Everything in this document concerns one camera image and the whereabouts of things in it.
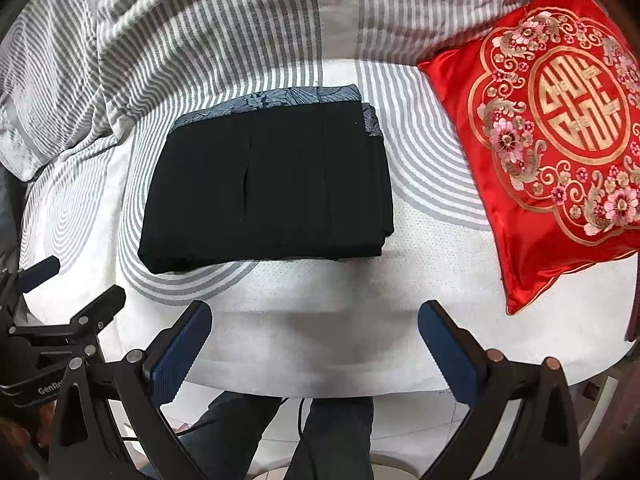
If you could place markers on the white grey-striped bed sheet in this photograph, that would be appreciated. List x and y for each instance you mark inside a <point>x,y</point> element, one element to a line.
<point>325,320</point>

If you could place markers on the person's left leg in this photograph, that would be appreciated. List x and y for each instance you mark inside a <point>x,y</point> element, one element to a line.
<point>235,425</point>

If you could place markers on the red embroidered cushion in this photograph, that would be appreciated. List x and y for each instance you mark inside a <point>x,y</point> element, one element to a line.
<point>565,110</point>

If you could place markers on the person's right leg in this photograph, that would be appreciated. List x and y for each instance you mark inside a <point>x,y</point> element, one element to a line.
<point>335,435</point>

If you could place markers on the person's leg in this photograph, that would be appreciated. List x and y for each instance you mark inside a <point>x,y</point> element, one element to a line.
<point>235,425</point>
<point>335,435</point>

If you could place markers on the black pants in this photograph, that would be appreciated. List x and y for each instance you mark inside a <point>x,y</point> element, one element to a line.
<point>265,185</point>

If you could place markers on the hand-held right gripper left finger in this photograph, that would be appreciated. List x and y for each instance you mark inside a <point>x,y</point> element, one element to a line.
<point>182,345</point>

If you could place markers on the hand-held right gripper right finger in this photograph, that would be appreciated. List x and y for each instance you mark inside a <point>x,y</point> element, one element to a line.
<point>447,355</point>

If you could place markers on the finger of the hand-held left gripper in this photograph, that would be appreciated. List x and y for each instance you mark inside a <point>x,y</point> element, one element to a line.
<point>102,307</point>
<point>42,271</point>

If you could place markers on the person's legs in jeans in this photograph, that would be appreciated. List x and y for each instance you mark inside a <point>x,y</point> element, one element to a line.
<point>301,435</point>

